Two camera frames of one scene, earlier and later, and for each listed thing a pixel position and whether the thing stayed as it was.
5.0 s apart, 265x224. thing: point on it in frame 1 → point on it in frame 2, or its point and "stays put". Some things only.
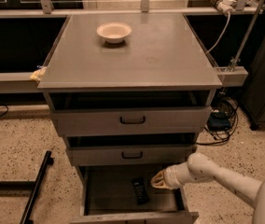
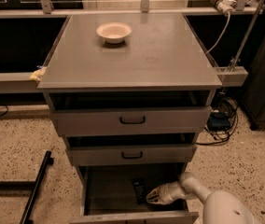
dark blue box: x=218 y=121 stays put
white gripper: x=171 y=177 → x=174 y=191
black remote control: x=141 y=190 stays put
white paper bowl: x=114 y=33 stays put
